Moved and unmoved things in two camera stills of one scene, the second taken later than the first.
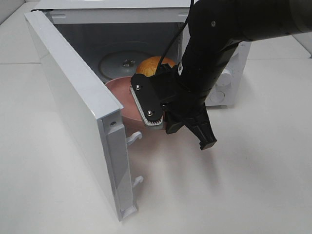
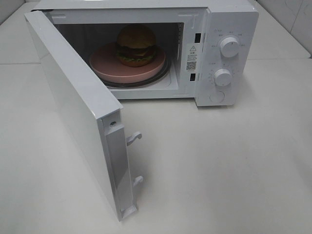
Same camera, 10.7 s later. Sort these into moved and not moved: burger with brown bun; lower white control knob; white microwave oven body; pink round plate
Moved: pink round plate; burger with brown bun
Not moved: white microwave oven body; lower white control knob
